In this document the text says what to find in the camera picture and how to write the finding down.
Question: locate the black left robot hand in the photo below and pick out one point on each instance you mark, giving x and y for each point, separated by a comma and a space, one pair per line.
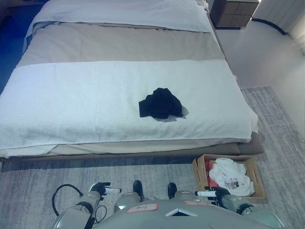
98, 187

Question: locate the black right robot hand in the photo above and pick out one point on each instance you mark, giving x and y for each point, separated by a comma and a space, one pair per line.
219, 192

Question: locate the black garment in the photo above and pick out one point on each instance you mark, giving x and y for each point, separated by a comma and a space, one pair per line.
159, 102

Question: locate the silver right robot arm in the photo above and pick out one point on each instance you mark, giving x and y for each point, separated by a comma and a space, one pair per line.
236, 202

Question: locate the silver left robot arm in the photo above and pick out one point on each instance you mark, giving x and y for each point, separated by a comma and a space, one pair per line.
76, 212

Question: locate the wicker laundry basket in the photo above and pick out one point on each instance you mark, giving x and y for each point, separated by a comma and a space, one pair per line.
258, 181

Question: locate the white bed sheet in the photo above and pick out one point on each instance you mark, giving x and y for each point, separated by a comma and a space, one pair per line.
119, 12

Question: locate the white printed garment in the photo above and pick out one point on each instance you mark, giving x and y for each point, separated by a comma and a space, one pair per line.
228, 171

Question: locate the red garment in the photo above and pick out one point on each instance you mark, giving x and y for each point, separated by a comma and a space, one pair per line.
209, 168

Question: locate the grey robot torso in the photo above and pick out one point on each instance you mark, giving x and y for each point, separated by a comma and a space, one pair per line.
178, 219

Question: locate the white terry blanket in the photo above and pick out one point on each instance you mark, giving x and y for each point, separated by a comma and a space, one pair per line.
83, 102

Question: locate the beige duvet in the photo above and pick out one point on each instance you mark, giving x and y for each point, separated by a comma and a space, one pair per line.
119, 45

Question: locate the dark brown nightstand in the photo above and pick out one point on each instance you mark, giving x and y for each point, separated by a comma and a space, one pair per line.
233, 13

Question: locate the white pillow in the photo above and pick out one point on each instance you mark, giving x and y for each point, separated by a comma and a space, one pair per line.
202, 3

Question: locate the white curtain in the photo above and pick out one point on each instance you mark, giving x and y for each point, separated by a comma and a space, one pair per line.
281, 12

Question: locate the bed with brown frame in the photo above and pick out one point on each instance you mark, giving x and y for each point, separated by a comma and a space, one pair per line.
124, 47

